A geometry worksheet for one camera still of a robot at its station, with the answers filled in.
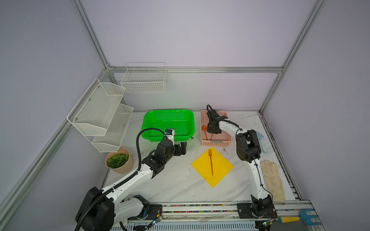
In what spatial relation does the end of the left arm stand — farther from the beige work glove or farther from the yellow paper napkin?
the beige work glove

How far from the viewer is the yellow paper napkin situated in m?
0.87

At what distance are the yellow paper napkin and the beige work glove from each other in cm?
21

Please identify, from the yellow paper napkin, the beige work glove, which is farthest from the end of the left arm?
the beige work glove

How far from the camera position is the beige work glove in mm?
797
